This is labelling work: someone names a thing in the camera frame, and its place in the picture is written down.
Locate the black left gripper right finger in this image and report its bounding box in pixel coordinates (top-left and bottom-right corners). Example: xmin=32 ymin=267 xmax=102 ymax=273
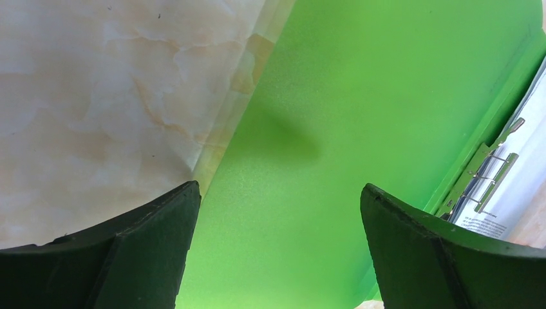
xmin=360 ymin=183 xmax=545 ymax=308

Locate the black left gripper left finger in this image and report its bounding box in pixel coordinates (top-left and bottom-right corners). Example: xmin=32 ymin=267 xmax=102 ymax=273
xmin=1 ymin=181 xmax=201 ymax=308

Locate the white printed paper sheet front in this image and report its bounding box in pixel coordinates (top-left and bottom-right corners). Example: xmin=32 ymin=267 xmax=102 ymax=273
xmin=449 ymin=62 xmax=545 ymax=241

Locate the chrome folder clip mechanism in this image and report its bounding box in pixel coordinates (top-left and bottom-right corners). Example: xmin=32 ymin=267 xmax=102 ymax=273
xmin=436 ymin=117 xmax=525 ymax=222

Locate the green plastic clip folder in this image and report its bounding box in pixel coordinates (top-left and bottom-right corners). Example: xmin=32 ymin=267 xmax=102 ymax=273
xmin=176 ymin=1 xmax=545 ymax=308

